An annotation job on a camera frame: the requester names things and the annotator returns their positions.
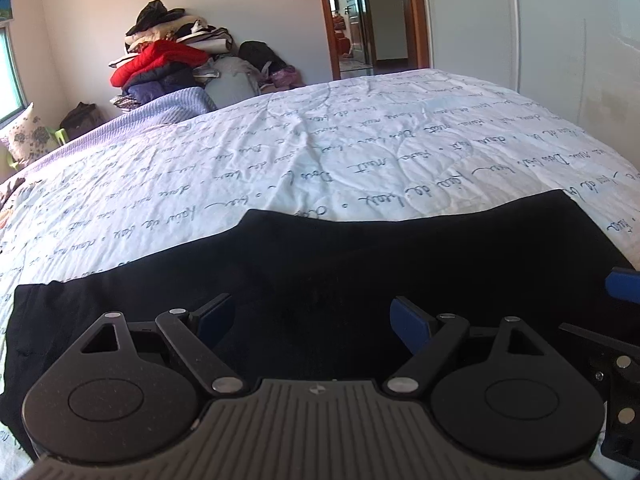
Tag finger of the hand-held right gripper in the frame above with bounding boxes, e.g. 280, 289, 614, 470
557, 323, 640, 461
605, 267, 640, 305

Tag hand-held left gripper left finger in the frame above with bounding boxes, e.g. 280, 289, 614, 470
79, 293, 246, 397

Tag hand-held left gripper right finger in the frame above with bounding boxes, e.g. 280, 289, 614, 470
383, 296, 544, 397

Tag black pants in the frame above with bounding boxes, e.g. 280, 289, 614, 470
0, 189, 640, 461

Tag white script-printed bed quilt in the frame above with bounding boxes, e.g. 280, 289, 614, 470
0, 67, 640, 480

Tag light blue knitted blanket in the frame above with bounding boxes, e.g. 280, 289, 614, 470
15, 86, 218, 171

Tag grey cloth bundle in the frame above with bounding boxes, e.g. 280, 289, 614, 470
202, 55, 261, 108

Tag dark duffel bag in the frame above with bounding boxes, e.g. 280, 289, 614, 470
59, 102, 106, 141

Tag green plastic chair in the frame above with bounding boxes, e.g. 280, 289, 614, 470
4, 127, 69, 167

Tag navy puffer jacket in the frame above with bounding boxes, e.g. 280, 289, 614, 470
122, 67, 201, 106

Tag floral striped blanket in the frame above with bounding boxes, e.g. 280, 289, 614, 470
0, 175, 26, 241

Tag pink bag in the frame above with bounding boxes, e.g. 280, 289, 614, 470
270, 66, 303, 92

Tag white wardrobe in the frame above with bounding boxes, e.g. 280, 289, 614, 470
422, 0, 640, 171

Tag floral white pillow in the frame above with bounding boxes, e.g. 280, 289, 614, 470
0, 102, 61, 166

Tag red puffer jacket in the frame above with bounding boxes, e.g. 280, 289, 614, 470
111, 40, 210, 88

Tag black backpack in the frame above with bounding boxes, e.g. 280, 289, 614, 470
238, 40, 288, 78

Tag cream folded garment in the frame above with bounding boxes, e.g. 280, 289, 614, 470
125, 15, 202, 52

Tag black crumpled garment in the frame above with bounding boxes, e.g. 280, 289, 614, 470
125, 0, 186, 36

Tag green-framed window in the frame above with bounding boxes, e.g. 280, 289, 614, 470
0, 22, 26, 128

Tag brown wooden door frame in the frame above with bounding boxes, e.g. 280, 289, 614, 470
315, 0, 431, 81

